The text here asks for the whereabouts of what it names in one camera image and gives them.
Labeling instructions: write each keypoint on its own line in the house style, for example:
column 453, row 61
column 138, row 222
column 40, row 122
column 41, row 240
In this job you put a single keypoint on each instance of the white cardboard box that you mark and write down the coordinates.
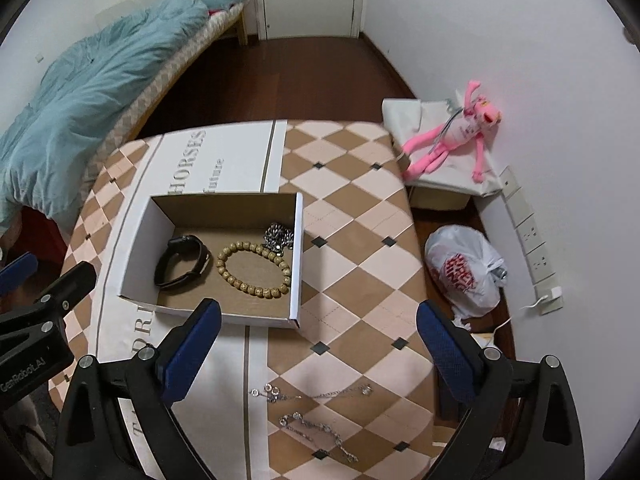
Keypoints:
column 135, row 240

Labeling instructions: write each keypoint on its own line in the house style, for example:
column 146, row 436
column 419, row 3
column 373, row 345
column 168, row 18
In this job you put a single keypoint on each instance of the white charger plug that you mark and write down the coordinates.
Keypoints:
column 550, row 296

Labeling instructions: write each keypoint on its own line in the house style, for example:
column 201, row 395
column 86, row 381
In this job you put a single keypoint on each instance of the white plastic bag red print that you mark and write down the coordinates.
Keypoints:
column 445, row 247

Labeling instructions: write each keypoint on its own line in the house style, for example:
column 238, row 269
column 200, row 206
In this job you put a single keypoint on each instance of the white power strip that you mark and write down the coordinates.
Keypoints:
column 530, row 240

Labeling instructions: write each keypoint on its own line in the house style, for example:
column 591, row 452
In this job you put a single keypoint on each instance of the pink plush toy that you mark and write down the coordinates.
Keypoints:
column 462, row 130

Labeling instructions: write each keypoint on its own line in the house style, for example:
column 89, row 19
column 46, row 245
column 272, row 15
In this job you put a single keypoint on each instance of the light blue blanket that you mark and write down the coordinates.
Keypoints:
column 85, row 90

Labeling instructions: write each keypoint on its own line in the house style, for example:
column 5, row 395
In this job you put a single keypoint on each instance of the checkered tablecloth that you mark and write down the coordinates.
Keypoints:
column 350, row 260

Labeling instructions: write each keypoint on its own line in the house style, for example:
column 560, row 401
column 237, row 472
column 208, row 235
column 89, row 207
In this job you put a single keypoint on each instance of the cream storage stool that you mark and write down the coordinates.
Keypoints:
column 435, row 198

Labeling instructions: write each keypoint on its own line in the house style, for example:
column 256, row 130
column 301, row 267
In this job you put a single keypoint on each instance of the bed with patterned mattress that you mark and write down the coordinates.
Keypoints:
column 165, row 72

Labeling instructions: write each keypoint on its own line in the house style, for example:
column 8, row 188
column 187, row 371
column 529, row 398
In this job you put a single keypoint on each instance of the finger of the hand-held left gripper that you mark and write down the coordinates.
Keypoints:
column 70, row 282
column 17, row 274

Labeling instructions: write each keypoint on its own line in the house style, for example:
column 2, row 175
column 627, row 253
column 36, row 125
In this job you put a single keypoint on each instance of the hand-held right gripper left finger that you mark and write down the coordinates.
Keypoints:
column 192, row 350

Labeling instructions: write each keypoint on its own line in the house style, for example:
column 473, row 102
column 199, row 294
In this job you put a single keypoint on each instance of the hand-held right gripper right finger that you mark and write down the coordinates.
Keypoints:
column 446, row 350

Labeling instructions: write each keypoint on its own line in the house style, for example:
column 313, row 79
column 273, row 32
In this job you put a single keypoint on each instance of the black wristband watch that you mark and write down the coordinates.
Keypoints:
column 162, row 267

